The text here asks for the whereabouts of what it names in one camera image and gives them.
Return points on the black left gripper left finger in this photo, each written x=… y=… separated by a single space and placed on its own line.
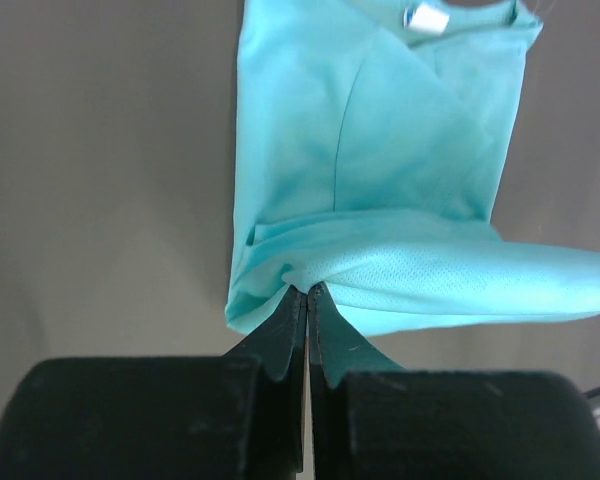
x=234 y=416

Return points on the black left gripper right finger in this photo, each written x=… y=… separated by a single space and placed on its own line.
x=373 y=419

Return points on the teal green t shirt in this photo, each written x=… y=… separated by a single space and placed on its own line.
x=371 y=137

